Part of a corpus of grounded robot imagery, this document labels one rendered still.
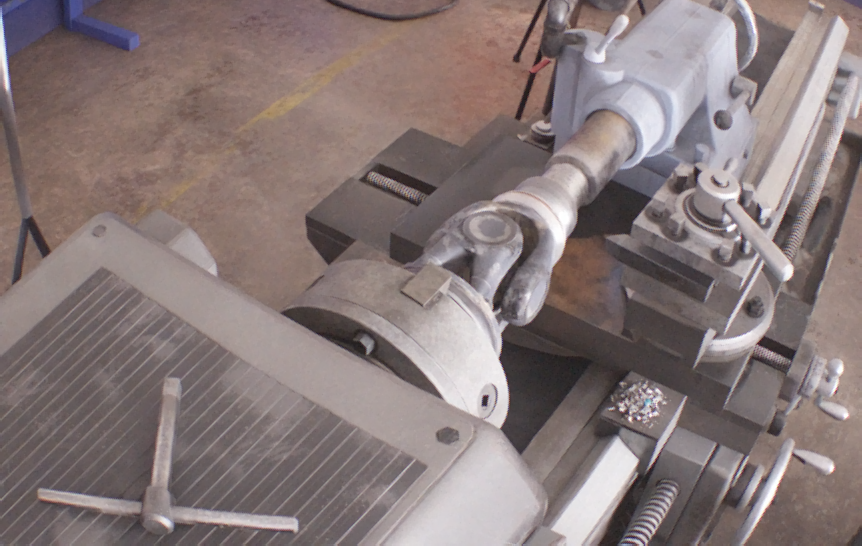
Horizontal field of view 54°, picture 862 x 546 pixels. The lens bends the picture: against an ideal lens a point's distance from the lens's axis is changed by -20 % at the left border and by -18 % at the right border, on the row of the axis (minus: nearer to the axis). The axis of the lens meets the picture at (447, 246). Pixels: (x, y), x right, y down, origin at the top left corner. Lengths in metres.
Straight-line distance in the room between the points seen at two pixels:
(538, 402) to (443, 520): 0.90
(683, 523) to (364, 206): 0.74
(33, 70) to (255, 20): 1.06
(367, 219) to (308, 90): 2.00
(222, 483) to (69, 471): 0.13
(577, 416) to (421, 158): 0.57
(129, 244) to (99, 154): 2.54
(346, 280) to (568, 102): 0.67
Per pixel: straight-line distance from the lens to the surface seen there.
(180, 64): 3.85
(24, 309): 0.84
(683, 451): 1.44
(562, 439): 1.37
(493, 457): 0.71
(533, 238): 1.21
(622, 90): 1.47
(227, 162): 3.24
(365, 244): 1.56
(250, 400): 0.72
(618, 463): 1.35
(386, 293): 0.98
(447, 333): 0.97
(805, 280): 2.45
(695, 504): 1.50
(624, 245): 1.27
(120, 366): 0.76
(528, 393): 1.57
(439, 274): 1.01
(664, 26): 1.67
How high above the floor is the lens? 1.89
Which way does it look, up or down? 40 degrees down
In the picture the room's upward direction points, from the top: 5 degrees clockwise
